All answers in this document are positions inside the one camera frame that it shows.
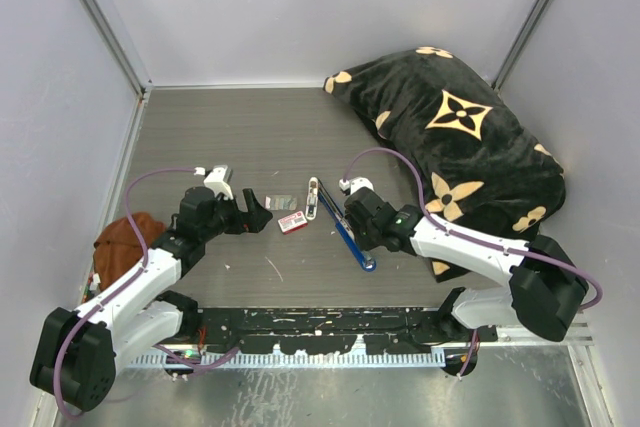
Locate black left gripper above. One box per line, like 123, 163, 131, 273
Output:
200, 188, 270, 242

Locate red staple box sleeve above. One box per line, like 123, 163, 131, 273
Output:
277, 211, 308, 235

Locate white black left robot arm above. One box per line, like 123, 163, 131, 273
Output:
29, 187, 273, 411

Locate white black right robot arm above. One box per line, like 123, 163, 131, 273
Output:
344, 187, 589, 342

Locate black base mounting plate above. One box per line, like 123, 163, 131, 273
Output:
166, 307, 472, 355

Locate black floral plush blanket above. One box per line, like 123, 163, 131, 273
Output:
323, 45, 567, 284

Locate brown cloth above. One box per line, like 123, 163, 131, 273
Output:
93, 212, 166, 290

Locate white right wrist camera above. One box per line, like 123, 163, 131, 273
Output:
338, 177, 374, 196

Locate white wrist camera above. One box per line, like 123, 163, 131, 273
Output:
338, 177, 374, 196
194, 165, 234, 200

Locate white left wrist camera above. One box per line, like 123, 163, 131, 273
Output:
194, 165, 234, 200

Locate white slotted cable duct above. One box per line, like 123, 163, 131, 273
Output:
127, 343, 446, 370

